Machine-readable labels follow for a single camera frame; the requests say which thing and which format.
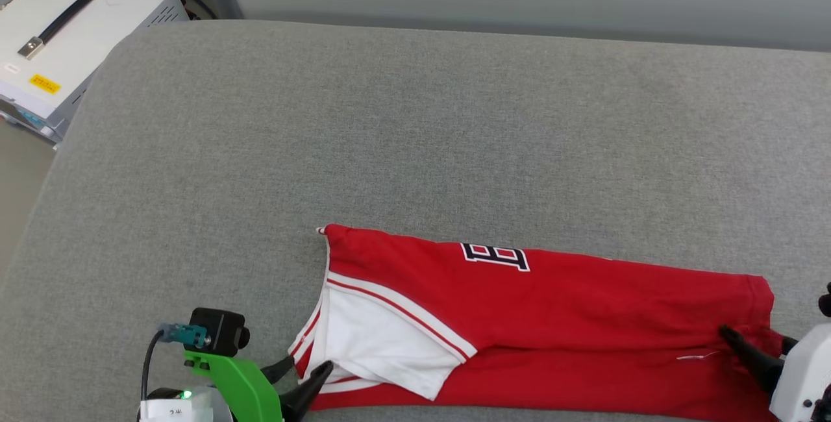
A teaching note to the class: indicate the red and white sports shirt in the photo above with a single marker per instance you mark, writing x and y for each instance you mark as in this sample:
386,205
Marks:
584,305

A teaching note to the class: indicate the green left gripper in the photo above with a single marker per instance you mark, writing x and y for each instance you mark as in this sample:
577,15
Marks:
247,389

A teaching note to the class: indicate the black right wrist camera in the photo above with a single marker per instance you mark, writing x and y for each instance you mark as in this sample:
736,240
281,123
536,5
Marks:
826,300

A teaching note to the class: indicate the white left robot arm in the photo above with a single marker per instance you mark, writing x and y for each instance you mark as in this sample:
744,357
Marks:
188,409

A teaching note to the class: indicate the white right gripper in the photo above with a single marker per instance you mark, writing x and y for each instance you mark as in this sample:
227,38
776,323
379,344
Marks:
808,376

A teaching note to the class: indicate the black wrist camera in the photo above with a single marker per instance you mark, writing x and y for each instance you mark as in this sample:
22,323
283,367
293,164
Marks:
217,331
826,300

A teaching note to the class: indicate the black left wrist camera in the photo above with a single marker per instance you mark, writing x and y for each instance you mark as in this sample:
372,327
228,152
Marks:
217,331

